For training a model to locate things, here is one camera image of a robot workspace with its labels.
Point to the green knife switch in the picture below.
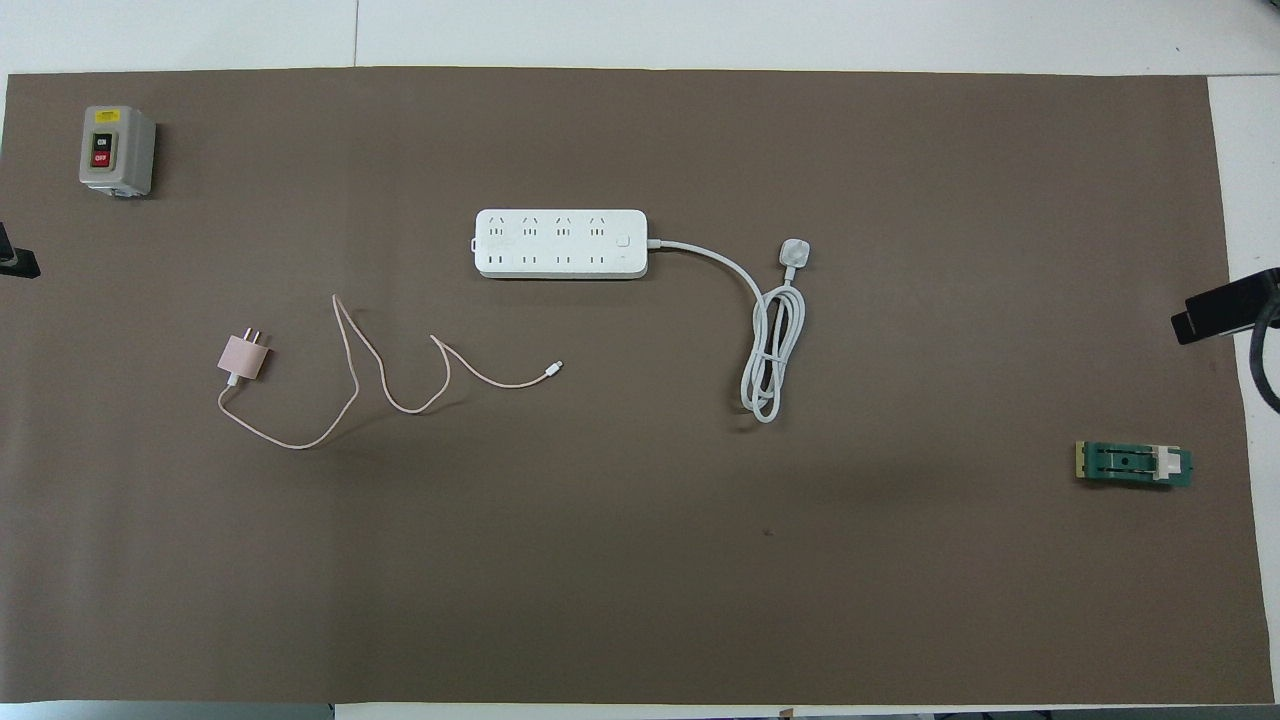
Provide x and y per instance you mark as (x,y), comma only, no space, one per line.
(1130,464)

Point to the white power strip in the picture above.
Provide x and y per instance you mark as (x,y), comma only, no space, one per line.
(570,240)

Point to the grey on-off switch box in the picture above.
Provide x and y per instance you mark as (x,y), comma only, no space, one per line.
(117,150)

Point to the brown table mat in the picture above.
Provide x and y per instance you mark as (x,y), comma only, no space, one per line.
(640,560)

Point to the pink charger plug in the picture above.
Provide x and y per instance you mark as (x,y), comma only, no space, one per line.
(243,358)

